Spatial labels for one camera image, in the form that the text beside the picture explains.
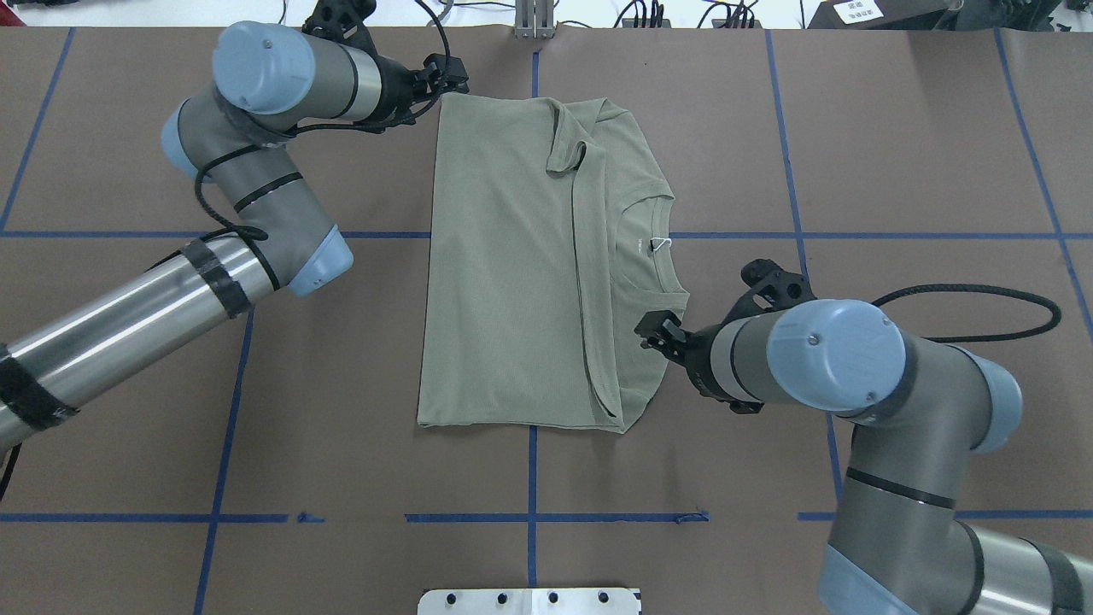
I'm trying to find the olive green long-sleeve shirt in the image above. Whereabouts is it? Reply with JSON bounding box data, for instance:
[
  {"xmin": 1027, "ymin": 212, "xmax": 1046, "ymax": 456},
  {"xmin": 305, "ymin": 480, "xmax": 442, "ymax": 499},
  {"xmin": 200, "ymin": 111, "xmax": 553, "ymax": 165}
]
[{"xmin": 418, "ymin": 94, "xmax": 687, "ymax": 435}]

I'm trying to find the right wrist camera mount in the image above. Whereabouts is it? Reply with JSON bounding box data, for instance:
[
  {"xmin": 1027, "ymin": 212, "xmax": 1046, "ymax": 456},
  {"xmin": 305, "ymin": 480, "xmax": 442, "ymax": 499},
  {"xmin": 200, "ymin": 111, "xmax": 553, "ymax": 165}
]
[{"xmin": 740, "ymin": 260, "xmax": 816, "ymax": 314}]

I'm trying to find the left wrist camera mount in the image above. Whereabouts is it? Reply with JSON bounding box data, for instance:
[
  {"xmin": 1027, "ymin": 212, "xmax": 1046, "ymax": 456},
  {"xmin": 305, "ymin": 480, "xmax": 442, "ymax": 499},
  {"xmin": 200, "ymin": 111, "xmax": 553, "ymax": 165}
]
[{"xmin": 301, "ymin": 1, "xmax": 377, "ymax": 55}]

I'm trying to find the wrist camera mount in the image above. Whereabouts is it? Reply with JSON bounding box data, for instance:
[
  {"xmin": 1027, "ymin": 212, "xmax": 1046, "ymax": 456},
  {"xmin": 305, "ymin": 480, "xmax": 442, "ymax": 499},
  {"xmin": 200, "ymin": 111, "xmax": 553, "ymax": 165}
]
[
  {"xmin": 301, "ymin": 1, "xmax": 377, "ymax": 55},
  {"xmin": 740, "ymin": 260, "xmax": 816, "ymax": 314}
]

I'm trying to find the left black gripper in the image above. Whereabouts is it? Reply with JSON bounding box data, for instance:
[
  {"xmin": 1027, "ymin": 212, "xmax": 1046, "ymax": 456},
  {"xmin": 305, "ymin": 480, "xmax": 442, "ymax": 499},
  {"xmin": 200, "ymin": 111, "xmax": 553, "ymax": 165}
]
[{"xmin": 379, "ymin": 52, "xmax": 470, "ymax": 125}]

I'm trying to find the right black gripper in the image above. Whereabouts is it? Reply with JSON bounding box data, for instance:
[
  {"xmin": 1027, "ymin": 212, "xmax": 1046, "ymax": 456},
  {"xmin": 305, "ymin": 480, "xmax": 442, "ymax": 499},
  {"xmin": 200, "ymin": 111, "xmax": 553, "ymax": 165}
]
[{"xmin": 634, "ymin": 310, "xmax": 764, "ymax": 415}]

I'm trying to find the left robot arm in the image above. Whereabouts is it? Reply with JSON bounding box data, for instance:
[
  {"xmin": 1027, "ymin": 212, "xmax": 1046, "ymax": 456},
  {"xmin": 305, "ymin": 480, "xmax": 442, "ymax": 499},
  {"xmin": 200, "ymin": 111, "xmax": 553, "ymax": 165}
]
[{"xmin": 1, "ymin": 7, "xmax": 469, "ymax": 452}]

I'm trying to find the black box with label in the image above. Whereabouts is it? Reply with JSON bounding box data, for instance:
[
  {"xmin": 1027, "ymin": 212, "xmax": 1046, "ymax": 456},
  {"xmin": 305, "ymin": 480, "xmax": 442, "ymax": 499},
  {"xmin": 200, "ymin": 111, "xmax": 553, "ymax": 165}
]
[{"xmin": 806, "ymin": 1, "xmax": 965, "ymax": 31}]

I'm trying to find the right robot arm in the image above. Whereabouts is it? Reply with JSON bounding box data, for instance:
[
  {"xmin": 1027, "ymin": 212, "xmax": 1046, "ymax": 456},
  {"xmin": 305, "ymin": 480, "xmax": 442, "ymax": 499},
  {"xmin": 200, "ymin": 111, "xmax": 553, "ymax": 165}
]
[{"xmin": 635, "ymin": 299, "xmax": 1090, "ymax": 614}]

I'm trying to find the aluminium frame post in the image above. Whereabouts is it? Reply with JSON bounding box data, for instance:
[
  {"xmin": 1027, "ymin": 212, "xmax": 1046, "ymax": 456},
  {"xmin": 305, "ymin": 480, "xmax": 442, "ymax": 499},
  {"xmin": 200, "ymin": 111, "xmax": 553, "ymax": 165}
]
[{"xmin": 512, "ymin": 0, "xmax": 557, "ymax": 40}]

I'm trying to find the metal base plate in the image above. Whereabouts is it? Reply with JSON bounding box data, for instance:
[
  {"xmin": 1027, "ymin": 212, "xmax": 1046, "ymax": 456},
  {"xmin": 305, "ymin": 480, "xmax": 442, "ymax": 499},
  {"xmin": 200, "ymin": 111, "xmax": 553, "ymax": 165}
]
[{"xmin": 418, "ymin": 587, "xmax": 644, "ymax": 614}]

